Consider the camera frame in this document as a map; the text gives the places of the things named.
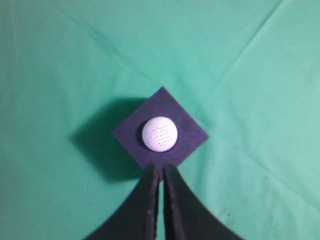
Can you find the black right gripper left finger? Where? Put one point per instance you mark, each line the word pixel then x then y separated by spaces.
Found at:
pixel 136 218

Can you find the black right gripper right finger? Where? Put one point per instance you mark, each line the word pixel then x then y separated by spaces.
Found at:
pixel 185 217

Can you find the white dimpled ball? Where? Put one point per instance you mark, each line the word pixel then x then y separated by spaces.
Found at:
pixel 160 134

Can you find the dark blue cube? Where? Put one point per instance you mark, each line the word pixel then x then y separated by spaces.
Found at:
pixel 161 104

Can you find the green table cloth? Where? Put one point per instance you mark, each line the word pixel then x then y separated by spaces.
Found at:
pixel 248 71

